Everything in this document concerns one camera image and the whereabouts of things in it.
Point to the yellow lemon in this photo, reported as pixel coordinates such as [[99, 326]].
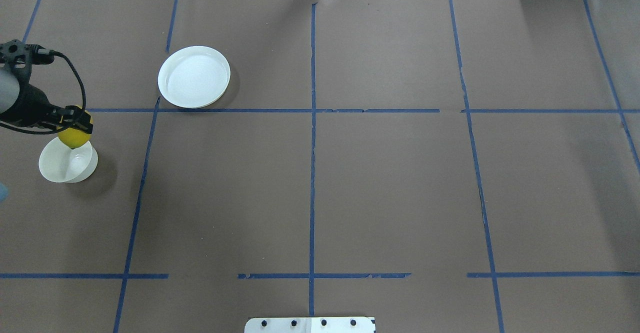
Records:
[[78, 134]]

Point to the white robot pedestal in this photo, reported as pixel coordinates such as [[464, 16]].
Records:
[[327, 324]]

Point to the white bowl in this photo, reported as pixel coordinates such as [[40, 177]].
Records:
[[59, 163]]

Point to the white plate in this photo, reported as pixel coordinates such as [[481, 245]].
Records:
[[194, 77]]

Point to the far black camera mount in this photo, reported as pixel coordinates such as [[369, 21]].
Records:
[[18, 58]]

